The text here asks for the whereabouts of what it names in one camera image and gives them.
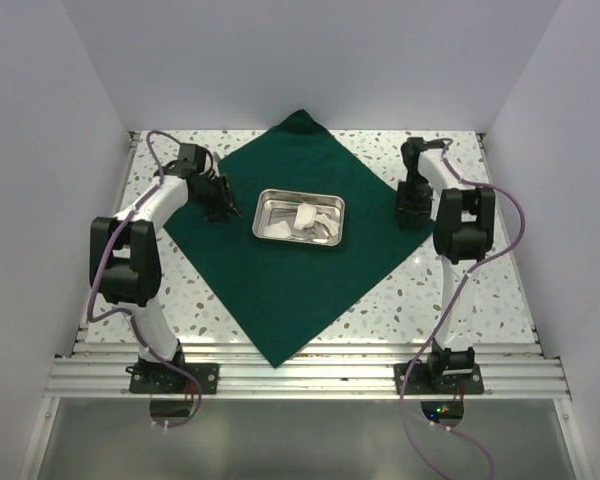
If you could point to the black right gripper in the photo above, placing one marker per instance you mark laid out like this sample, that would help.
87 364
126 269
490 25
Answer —
422 209

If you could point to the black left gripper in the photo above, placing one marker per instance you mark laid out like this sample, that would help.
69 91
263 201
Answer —
217 212

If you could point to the stainless steel instrument tray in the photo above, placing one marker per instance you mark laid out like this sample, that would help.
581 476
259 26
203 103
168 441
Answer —
274 205

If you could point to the white gauze pad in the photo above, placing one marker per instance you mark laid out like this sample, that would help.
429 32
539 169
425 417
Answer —
305 216
330 226
280 230

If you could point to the steel hemostat forceps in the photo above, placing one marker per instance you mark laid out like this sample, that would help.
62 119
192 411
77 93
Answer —
315 235

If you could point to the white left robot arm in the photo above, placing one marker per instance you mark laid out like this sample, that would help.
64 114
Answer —
125 270

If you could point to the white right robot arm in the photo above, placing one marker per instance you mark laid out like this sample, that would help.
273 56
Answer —
462 217

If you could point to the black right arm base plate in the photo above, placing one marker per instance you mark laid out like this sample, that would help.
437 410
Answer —
422 381

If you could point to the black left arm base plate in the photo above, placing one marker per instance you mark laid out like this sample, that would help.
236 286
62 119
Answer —
154 378

